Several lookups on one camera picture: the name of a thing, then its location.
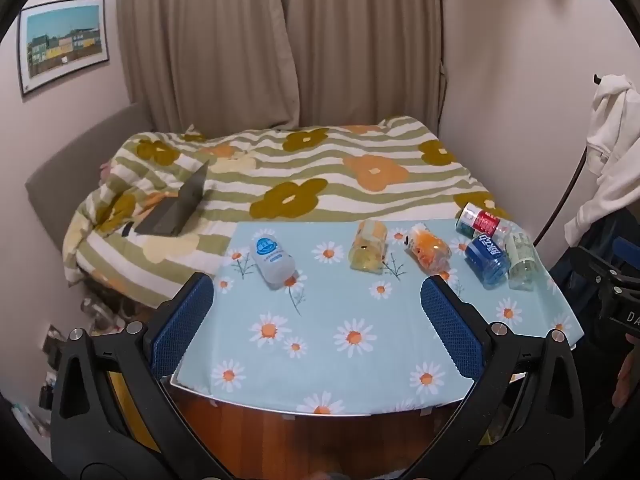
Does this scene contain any grey bed headboard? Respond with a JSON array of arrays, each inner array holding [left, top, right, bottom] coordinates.
[[25, 102, 156, 281]]

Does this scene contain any person's right hand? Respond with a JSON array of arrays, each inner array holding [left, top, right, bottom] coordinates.
[[611, 334, 640, 413]]

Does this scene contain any white cup with blue label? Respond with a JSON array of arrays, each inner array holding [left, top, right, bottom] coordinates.
[[249, 233, 295, 291]]

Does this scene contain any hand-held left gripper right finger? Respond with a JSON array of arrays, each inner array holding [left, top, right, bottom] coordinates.
[[420, 275, 587, 463]]

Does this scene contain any white hanging garment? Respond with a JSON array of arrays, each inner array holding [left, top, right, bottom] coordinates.
[[564, 74, 640, 248]]

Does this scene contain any daisy print blue tablecloth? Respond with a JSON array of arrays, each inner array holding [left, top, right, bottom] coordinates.
[[170, 218, 585, 417]]

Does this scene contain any striped flower print blanket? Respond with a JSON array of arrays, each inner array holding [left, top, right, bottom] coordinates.
[[62, 116, 511, 311]]

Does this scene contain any orange clear cup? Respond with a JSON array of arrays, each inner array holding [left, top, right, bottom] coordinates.
[[404, 223, 453, 276]]

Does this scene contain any yellow clear cup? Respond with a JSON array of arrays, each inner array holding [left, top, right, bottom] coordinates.
[[348, 219, 390, 272]]

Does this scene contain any beige curtain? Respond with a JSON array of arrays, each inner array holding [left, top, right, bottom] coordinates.
[[115, 0, 447, 134]]

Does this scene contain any pale green clear cup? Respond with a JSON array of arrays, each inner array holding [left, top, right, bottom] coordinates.
[[502, 229, 539, 292]]

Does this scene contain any grey laptop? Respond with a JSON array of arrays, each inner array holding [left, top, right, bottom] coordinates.
[[134, 159, 211, 237]]

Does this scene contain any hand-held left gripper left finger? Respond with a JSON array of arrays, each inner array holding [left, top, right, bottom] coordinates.
[[50, 272, 216, 463]]

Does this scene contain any framed wall poster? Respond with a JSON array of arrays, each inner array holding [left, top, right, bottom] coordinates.
[[17, 0, 111, 99]]

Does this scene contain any black cable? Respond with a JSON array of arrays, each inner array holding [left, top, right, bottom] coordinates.
[[533, 143, 589, 246]]

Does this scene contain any red label cup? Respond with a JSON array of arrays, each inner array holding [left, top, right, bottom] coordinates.
[[455, 202, 503, 239]]

